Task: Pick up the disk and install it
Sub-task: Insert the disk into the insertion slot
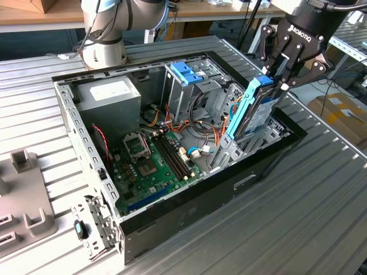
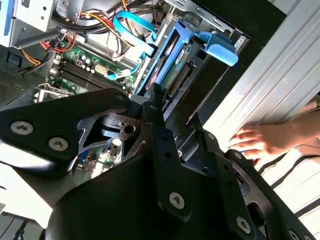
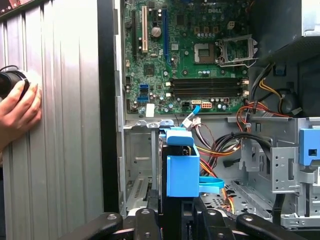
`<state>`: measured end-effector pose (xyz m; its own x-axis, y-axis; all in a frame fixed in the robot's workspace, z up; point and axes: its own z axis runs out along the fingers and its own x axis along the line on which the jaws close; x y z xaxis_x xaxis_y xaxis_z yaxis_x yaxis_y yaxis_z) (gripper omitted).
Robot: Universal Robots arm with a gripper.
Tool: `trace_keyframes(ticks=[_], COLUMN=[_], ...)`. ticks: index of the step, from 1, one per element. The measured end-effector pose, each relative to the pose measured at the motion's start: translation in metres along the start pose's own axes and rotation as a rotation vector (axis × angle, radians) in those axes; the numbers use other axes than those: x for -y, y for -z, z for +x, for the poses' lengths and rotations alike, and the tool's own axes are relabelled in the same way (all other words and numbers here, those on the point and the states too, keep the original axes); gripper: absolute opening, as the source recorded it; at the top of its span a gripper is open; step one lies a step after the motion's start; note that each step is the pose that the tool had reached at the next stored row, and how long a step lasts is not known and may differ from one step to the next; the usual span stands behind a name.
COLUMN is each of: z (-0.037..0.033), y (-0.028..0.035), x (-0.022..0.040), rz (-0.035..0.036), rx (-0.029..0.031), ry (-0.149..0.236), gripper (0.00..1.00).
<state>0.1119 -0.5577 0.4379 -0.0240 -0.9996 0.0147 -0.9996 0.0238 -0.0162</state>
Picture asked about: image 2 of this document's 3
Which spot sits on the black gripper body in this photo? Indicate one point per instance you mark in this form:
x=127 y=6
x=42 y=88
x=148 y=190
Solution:
x=107 y=205

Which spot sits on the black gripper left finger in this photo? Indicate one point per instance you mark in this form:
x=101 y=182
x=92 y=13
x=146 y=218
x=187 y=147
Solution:
x=75 y=107

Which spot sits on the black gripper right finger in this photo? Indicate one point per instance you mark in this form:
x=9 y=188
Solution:
x=225 y=175

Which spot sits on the hard disk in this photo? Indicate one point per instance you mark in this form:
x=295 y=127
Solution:
x=220 y=52

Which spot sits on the person's hand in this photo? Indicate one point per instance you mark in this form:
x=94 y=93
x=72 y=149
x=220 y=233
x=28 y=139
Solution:
x=270 y=138

